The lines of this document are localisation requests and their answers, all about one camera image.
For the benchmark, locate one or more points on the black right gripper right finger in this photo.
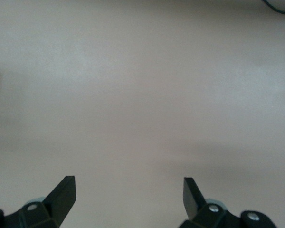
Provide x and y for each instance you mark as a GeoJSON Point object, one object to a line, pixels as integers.
{"type": "Point", "coordinates": [192, 204]}

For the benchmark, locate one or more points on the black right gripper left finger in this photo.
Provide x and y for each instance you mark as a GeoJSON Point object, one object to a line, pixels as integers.
{"type": "Point", "coordinates": [59, 202]}

